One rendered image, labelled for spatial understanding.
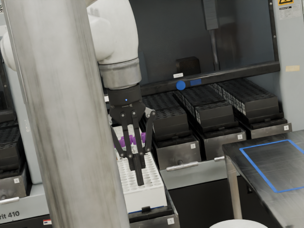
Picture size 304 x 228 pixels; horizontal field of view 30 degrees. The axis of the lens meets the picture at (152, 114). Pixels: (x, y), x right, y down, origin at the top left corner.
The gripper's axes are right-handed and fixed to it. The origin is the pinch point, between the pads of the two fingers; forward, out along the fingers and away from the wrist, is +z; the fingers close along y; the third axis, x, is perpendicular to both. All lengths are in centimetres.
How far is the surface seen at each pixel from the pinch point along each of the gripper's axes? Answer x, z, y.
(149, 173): -5.5, 3.5, -2.7
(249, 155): -16.5, 8.0, -31.0
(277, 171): -1.5, 8.0, -33.7
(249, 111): -50, 5, -42
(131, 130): -48.1, 3.5, -2.2
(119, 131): -49.8, 3.7, 1.5
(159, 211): 7.3, 8.3, -2.7
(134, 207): 4.7, 7.2, 2.5
